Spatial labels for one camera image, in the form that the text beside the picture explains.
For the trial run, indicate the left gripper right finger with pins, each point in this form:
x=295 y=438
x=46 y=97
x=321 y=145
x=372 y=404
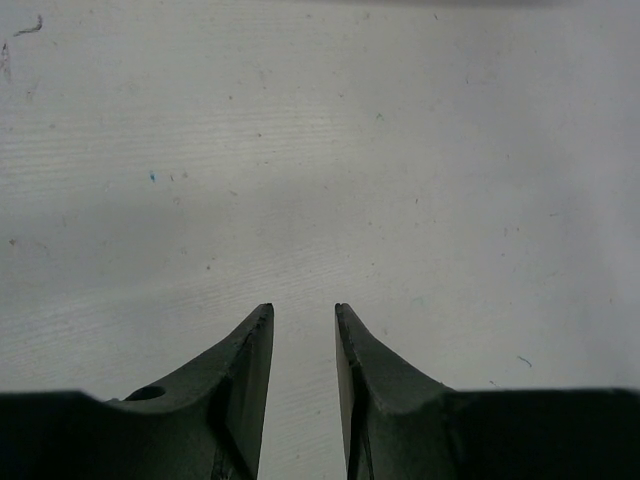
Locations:
x=399 y=423

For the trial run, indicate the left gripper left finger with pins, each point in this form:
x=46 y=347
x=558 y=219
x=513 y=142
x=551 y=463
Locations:
x=202 y=421

